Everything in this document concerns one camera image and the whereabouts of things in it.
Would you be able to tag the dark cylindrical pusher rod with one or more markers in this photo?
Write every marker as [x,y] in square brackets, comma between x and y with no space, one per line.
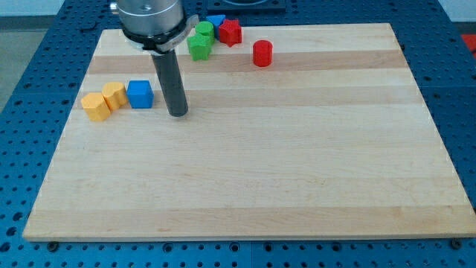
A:
[169,77]

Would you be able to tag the black clamp ring mount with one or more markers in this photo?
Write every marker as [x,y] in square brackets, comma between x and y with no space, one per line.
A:
[165,42]

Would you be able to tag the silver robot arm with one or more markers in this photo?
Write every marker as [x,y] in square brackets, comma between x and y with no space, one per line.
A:
[158,27]

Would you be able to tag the green star block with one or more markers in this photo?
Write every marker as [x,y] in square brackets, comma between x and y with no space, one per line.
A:
[199,46]

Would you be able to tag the blue cube block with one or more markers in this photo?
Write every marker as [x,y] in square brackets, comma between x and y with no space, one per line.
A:
[140,94]

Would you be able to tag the green cylinder block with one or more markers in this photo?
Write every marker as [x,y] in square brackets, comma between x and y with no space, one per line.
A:
[206,28]

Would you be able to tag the yellow heart block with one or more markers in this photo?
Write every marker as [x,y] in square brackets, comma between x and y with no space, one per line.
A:
[115,95]

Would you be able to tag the blue triangle block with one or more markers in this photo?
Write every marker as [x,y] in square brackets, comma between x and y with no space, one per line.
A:
[216,21]

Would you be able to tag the red star block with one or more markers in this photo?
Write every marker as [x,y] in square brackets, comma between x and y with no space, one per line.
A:
[230,32]

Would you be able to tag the yellow hexagon block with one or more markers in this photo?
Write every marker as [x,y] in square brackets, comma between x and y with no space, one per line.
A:
[95,106]

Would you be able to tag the red cylinder block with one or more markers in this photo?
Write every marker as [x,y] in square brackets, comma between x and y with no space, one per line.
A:
[262,53]

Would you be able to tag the wooden board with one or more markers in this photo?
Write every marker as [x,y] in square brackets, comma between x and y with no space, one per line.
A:
[332,141]

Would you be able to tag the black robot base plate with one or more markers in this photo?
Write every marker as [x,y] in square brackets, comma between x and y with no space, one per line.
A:
[245,5]

